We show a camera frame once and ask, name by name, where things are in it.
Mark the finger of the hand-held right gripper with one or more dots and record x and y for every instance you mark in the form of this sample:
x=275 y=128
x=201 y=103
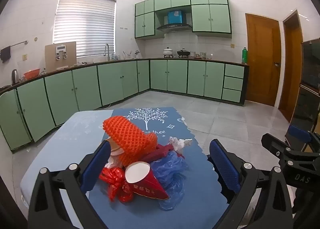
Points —
x=298 y=134
x=275 y=144

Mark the brown cardboard appliance box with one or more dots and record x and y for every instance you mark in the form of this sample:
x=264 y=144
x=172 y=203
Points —
x=51 y=56

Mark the range hood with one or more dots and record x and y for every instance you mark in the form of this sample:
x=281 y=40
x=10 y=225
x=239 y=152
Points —
x=173 y=27

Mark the wooden door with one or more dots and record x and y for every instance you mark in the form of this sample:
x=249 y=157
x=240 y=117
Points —
x=262 y=64
x=292 y=74

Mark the dark towel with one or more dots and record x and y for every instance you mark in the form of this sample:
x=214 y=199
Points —
x=5 y=54

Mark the utensil holder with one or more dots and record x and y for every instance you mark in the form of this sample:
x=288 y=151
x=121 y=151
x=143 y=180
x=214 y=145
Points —
x=128 y=56

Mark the white tissue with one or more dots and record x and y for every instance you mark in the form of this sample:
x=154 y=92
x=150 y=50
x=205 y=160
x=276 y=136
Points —
x=178 y=144

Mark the green base cabinets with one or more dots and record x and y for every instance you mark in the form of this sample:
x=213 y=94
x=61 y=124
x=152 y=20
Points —
x=87 y=89

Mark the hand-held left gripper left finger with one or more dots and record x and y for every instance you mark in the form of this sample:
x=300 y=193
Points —
x=96 y=166

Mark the green wall cabinets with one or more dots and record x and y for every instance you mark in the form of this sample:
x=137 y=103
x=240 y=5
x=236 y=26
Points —
x=210 y=18

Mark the electric kettle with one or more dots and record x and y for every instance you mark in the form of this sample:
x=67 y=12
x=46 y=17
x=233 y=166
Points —
x=14 y=78

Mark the tan and white paper cup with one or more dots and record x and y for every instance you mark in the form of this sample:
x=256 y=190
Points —
x=113 y=145

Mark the light blue tablecloth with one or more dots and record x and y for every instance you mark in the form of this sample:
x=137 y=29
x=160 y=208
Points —
x=62 y=144

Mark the dark red scouring pad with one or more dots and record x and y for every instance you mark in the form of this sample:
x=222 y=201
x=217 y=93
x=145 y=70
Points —
x=161 y=152

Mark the metal kitchen faucet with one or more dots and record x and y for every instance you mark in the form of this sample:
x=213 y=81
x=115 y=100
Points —
x=109 y=55

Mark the white cooking pot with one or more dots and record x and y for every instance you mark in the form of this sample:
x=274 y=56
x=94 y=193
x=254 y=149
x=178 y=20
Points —
x=168 y=52

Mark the metal towel rail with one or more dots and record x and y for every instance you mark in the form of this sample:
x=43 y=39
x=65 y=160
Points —
x=20 y=43

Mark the blue plastic bag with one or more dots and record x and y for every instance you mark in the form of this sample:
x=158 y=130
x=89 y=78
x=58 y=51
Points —
x=172 y=176

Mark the green bottle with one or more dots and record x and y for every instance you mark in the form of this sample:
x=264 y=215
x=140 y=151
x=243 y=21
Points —
x=244 y=56

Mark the red paper cup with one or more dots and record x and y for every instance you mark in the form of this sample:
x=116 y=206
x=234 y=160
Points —
x=147 y=186

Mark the white window blind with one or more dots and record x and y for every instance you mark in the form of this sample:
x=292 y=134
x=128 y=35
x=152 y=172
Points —
x=85 y=24

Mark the black wok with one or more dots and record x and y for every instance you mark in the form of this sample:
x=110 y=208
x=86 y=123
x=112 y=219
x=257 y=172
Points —
x=183 y=53

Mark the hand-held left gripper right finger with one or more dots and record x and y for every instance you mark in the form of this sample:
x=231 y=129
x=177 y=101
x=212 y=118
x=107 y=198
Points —
x=223 y=166

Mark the orange foam fruit net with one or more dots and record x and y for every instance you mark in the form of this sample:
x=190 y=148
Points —
x=130 y=136

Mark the red plastic bag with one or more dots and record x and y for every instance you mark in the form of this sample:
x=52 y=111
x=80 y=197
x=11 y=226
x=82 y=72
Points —
x=115 y=176

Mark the black glass door cabinet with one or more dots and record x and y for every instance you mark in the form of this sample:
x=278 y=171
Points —
x=310 y=81

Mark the blue tree print table runner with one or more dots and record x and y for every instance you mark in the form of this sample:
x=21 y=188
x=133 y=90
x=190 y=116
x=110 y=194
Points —
x=140 y=215

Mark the blue box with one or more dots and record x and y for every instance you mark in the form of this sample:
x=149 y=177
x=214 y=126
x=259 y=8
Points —
x=174 y=16

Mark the orange plastic basin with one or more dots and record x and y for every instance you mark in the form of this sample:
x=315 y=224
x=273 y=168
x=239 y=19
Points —
x=31 y=74

